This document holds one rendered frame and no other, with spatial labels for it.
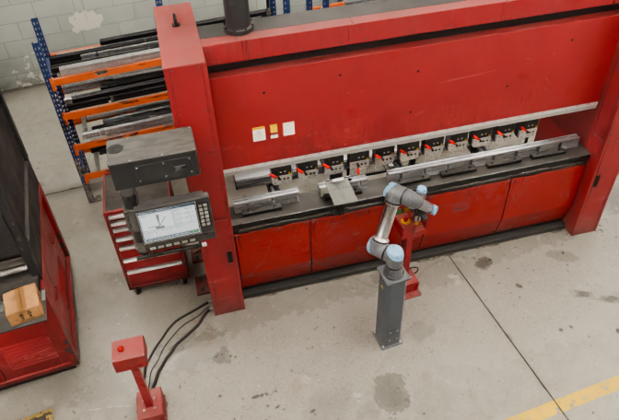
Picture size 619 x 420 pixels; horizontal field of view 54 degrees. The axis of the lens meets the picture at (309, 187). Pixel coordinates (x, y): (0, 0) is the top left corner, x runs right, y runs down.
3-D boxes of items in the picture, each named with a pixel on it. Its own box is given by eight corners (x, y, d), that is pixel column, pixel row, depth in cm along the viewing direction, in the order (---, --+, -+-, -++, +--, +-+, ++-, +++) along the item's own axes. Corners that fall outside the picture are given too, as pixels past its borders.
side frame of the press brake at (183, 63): (215, 316, 500) (162, 68, 349) (202, 243, 563) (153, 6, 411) (245, 309, 504) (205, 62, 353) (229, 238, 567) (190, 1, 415)
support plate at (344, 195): (334, 206, 450) (334, 204, 449) (324, 183, 469) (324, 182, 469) (357, 201, 453) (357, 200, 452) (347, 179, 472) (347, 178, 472)
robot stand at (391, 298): (402, 344, 475) (411, 278, 424) (381, 350, 471) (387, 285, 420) (392, 325, 488) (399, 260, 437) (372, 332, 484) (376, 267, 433)
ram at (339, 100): (223, 177, 437) (207, 79, 384) (221, 169, 443) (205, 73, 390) (596, 108, 488) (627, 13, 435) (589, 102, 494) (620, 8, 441)
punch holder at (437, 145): (424, 157, 474) (426, 139, 463) (419, 150, 480) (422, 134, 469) (442, 153, 476) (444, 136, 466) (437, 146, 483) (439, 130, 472)
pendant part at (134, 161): (137, 268, 395) (105, 166, 339) (135, 241, 413) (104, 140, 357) (216, 250, 404) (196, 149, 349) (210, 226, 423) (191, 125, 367)
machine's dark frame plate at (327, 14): (217, 145, 428) (200, 39, 375) (214, 131, 442) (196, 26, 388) (597, 78, 479) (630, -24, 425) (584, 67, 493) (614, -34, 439)
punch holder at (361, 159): (350, 170, 464) (350, 154, 453) (346, 164, 470) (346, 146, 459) (368, 167, 466) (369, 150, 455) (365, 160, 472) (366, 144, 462)
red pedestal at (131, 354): (139, 433, 427) (110, 366, 372) (137, 401, 445) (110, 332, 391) (168, 425, 430) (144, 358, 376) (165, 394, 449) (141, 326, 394)
